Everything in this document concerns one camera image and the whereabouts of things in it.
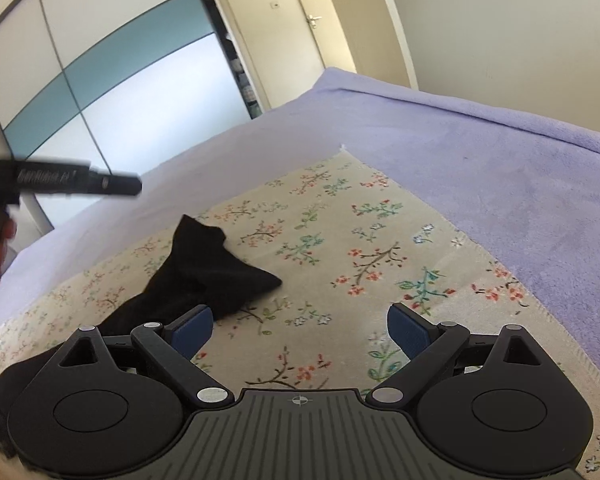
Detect dark shelf with items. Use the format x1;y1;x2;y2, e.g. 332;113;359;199
219;12;263;119

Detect black pants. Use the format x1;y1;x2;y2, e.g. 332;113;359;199
0;216;282;457

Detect lavender bed sheet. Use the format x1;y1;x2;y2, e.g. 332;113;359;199
0;68;600;369

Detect cream open bedroom door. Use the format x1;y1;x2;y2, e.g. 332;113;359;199
332;0;418;90

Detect floral cream blanket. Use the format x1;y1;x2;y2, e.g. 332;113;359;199
0;153;600;479

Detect white and teal wardrobe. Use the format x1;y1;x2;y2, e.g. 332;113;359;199
0;0;261;241

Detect far hallway door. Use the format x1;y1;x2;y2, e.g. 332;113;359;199
214;0;356;110

